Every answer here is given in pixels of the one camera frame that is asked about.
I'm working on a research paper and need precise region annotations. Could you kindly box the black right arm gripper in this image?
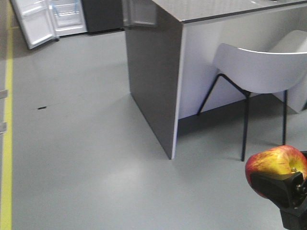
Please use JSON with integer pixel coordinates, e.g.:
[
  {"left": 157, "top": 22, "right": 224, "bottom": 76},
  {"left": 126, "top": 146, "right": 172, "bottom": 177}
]
[{"left": 250, "top": 151, "right": 307, "bottom": 230}]

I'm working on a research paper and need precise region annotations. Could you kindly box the red yellow apple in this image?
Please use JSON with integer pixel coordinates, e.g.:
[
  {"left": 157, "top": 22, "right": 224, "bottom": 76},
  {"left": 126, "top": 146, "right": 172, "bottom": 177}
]
[{"left": 245, "top": 145, "right": 307, "bottom": 185}]

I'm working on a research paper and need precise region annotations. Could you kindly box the closed dark fridge door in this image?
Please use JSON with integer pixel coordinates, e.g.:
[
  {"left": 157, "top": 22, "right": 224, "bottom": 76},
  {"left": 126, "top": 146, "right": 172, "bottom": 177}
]
[{"left": 82, "top": 0, "right": 123, "bottom": 34}]

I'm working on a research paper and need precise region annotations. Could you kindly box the fridge body interior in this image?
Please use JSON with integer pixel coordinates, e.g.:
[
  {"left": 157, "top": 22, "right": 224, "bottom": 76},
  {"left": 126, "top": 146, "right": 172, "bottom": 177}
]
[{"left": 48, "top": 0, "right": 87, "bottom": 37}]

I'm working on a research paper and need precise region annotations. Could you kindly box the open white fridge door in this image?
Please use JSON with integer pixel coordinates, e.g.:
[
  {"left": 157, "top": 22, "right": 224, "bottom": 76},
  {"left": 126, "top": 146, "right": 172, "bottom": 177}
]
[{"left": 11, "top": 0, "right": 56, "bottom": 49}]

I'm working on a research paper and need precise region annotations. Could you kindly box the white shell chair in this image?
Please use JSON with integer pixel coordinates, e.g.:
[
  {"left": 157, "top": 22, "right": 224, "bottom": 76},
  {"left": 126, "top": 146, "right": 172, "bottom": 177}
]
[{"left": 197, "top": 30, "right": 307, "bottom": 161}]

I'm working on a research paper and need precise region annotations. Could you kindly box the metal floor socket plate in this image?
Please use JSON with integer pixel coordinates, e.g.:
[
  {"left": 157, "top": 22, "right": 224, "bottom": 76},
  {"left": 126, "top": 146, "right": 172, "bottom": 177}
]
[{"left": 0, "top": 89, "right": 8, "bottom": 99}]

